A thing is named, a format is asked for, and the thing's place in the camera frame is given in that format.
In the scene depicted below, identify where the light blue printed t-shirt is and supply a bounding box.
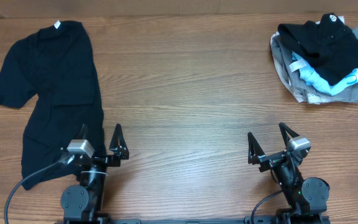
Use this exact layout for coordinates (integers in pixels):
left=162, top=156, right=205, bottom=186
left=290, top=52, right=358, bottom=96

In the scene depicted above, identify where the patterned grey folded garment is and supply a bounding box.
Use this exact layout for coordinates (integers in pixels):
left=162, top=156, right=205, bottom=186
left=295, top=89, right=332, bottom=105

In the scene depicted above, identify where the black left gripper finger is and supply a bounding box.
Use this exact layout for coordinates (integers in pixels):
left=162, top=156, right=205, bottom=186
left=109, top=123, right=129, bottom=160
left=76, top=124, right=88, bottom=139

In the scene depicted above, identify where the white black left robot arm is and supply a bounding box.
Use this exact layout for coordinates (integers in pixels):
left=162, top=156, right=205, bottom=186
left=60, top=124, right=129, bottom=224

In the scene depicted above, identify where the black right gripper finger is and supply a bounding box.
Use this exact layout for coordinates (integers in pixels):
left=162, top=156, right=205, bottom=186
left=247, top=132, right=265, bottom=165
left=278, top=122, right=299, bottom=146

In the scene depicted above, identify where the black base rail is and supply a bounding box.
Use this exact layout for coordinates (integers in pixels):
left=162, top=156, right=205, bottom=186
left=54, top=215, right=332, bottom=224

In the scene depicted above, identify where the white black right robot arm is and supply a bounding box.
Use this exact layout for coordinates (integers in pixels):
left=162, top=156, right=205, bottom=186
left=244, top=123, right=330, bottom=224

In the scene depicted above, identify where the black t-shirt with label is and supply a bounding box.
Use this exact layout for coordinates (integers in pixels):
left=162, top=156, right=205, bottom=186
left=0, top=21, right=106, bottom=190

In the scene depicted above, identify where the black polo shirt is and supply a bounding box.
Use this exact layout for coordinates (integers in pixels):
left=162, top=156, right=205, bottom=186
left=278, top=13, right=358, bottom=85

